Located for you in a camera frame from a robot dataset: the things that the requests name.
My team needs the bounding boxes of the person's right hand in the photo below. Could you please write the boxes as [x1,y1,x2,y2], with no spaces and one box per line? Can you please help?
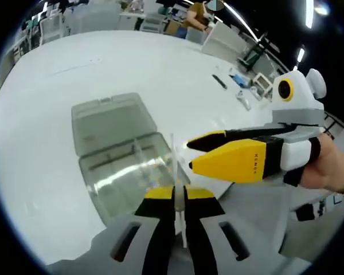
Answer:
[283,133,344,195]

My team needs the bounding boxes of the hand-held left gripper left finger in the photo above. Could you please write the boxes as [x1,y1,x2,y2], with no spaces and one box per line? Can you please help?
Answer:
[103,185,176,275]

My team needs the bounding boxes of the white handheld controller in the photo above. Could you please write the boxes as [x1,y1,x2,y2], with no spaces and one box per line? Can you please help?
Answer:
[236,91,252,111]

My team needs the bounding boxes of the white framed box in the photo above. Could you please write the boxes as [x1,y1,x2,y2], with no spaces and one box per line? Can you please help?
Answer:
[253,72,273,97]

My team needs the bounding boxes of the blue packet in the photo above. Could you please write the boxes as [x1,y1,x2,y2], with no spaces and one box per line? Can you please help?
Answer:
[232,73,249,87]

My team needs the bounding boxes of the black tripod stand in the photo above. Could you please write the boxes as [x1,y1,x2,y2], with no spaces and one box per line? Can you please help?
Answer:
[237,33,265,72]

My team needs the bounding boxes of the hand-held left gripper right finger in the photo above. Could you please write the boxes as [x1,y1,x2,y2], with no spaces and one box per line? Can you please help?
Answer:
[184,185,276,275]

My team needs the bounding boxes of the black pen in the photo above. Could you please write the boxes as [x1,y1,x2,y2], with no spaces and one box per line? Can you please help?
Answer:
[212,74,228,91]

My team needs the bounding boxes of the clear grey guide fixture box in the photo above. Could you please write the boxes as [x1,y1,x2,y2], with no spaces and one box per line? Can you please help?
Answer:
[71,92,190,227]

